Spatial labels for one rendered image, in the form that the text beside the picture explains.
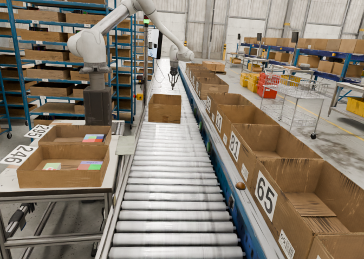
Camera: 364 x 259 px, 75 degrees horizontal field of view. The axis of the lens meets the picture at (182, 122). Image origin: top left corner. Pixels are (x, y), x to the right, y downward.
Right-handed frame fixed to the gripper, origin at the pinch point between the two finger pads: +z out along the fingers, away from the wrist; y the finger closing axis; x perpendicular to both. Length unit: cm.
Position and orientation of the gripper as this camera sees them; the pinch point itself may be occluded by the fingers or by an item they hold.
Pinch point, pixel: (173, 86)
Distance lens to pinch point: 248.5
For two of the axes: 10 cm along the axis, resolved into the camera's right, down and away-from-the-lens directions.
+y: -10.0, -0.4, -0.8
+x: 0.6, 3.4, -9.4
